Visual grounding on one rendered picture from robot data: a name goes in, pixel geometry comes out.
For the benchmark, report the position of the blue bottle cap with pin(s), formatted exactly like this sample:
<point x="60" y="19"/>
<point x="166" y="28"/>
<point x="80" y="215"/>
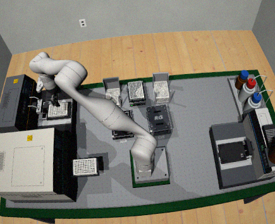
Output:
<point x="255" y="98"/>
<point x="244" y="74"/>

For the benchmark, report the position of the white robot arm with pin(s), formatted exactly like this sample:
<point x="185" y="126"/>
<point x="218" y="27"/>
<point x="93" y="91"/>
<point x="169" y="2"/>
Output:
<point x="70" y="75"/>

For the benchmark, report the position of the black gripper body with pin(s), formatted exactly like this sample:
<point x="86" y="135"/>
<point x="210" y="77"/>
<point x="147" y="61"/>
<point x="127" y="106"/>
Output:
<point x="53" y="91"/>

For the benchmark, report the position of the black plate nest with label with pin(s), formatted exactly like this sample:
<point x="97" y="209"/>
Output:
<point x="122" y="134"/>

